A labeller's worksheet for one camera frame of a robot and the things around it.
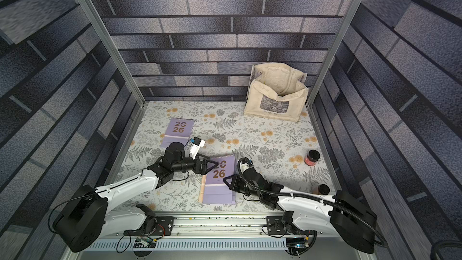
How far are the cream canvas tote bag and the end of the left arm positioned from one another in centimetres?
49

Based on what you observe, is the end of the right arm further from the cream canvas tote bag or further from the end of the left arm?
the cream canvas tote bag

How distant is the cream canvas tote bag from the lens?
960mm

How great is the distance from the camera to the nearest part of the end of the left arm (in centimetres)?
63
